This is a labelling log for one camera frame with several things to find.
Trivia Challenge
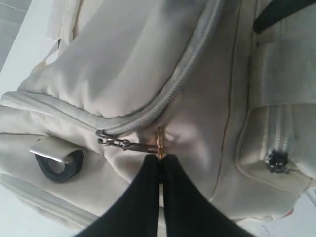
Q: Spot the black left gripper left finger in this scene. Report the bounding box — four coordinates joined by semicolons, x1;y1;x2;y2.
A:
77;155;159;237

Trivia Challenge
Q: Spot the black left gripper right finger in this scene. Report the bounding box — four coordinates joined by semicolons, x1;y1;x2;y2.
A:
161;155;253;237

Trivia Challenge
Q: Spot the gold key ring zipper pull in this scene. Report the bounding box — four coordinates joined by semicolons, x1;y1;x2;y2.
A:
96;127;165;160

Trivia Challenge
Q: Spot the cream fabric duffel bag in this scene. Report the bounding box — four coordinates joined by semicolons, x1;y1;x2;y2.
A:
0;0;316;228

